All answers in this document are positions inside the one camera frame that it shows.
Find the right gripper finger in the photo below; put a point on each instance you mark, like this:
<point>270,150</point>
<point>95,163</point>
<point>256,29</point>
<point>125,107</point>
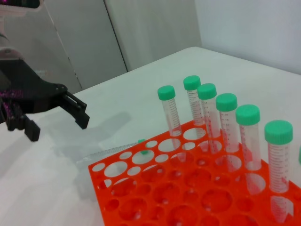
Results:
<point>31,129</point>
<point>78,115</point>

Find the green-capped clear test tube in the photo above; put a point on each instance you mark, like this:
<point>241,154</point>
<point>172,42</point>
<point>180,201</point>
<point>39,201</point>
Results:
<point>170,113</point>
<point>229,131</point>
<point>210,113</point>
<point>278,164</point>
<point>250,146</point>
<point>195,106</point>
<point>110,150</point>

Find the orange plastic test tube rack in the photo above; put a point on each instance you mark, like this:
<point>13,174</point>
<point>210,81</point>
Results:
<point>195,179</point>

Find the white robot body housing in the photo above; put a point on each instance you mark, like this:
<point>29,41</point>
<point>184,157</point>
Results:
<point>18,9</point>

